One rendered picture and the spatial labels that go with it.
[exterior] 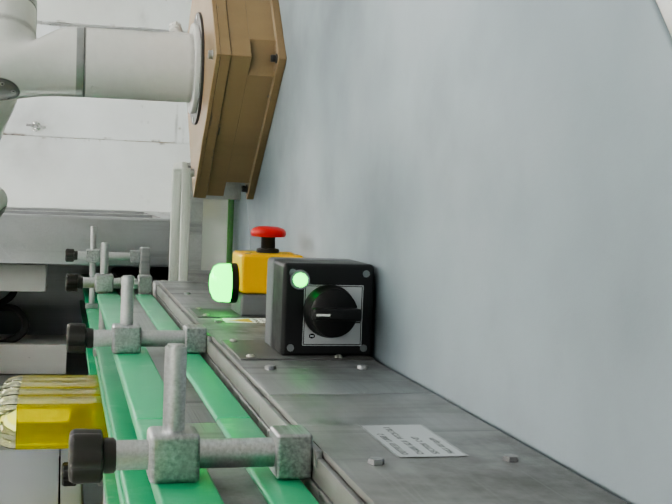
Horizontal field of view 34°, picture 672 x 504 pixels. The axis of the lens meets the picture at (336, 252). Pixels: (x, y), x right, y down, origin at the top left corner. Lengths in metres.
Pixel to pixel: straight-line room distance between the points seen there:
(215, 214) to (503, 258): 1.05
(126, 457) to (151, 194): 4.68
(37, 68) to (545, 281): 1.00
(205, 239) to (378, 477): 1.17
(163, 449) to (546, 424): 0.21
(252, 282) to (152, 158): 4.07
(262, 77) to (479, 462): 0.89
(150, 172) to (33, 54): 3.77
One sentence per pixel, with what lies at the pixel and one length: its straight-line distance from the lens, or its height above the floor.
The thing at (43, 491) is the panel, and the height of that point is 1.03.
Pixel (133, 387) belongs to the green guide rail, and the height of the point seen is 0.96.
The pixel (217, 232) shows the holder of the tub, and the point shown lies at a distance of 1.70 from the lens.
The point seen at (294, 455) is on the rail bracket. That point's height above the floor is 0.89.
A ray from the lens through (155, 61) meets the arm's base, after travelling 1.51.
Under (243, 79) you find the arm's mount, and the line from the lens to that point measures 1.41.
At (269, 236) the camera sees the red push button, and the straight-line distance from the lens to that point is 1.22.
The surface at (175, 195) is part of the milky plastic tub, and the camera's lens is 1.85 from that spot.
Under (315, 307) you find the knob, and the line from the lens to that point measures 0.90.
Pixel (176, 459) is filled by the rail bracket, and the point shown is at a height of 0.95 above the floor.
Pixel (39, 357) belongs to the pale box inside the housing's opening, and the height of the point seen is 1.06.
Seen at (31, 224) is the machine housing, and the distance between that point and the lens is 2.49.
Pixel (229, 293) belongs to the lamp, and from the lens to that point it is 1.22.
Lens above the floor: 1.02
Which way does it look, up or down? 14 degrees down
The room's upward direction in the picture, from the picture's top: 89 degrees counter-clockwise
